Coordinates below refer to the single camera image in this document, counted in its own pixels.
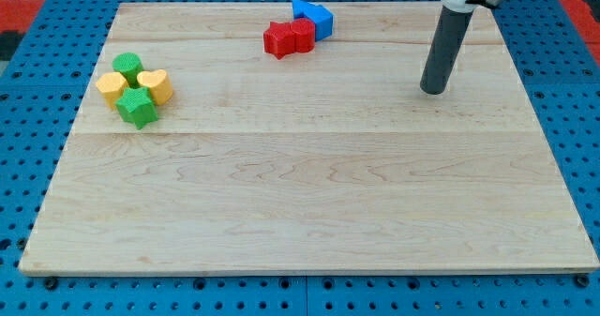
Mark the blue triangle block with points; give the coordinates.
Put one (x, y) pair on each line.
(302, 9)

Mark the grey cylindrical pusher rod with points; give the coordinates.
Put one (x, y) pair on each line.
(448, 38)

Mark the blue cube block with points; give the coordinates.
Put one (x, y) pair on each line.
(324, 21)

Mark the red star block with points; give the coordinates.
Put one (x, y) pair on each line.
(279, 39)

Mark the yellow hexagon block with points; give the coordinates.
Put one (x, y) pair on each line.
(111, 86)

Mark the green star block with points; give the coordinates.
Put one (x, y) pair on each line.
(136, 107)

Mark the light wooden board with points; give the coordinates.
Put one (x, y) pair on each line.
(328, 163)

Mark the yellow heart block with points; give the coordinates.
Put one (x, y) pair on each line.
(158, 83)

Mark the green cylinder block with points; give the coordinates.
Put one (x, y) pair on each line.
(129, 65)

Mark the red cylinder block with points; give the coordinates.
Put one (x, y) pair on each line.
(304, 34)

